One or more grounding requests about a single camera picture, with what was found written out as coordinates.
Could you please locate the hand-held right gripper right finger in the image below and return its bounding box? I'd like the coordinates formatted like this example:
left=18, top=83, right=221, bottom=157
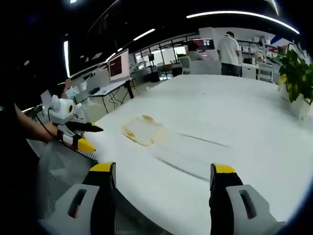
left=209, top=163, right=287, bottom=235

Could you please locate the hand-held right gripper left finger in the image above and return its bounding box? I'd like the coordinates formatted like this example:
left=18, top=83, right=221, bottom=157
left=39, top=161, right=118, bottom=235

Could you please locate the person's left hand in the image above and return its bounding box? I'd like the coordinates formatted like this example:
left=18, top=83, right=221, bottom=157
left=43, top=122, right=61, bottom=141

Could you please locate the white office desk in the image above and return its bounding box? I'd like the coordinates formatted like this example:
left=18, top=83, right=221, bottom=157
left=89, top=78, right=135, bottom=114

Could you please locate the upright light strip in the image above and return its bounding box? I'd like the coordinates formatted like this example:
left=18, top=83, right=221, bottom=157
left=64, top=40, right=71, bottom=78

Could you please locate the computer monitor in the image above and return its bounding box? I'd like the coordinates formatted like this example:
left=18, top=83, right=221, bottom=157
left=108, top=48, right=131, bottom=83

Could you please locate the short ceiling light strip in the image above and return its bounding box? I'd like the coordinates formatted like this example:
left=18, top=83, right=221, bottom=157
left=133, top=28, right=156, bottom=42

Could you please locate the white office chair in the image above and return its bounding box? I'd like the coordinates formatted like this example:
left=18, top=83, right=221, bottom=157
left=178, top=56, right=192, bottom=74

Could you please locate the white plant pot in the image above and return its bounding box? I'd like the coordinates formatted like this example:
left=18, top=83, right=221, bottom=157
left=278, top=83, right=312, bottom=121

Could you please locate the white low cabinet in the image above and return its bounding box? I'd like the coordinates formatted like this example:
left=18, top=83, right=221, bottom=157
left=242, top=62, right=260, bottom=80

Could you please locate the green potted plant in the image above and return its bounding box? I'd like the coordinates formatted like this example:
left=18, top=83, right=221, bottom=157
left=272, top=43, right=313, bottom=105

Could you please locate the white storage shelf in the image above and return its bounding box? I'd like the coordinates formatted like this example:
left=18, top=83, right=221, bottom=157
left=238, top=36, right=278, bottom=83

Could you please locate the long curved ceiling light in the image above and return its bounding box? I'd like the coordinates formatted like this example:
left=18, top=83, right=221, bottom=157
left=185, top=10, right=301, bottom=35

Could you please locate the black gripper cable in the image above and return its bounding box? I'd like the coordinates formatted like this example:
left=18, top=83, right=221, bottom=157
left=36, top=107, right=58, bottom=138

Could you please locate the wall screen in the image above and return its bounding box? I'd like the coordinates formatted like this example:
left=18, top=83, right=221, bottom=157
left=195, top=38, right=215, bottom=50

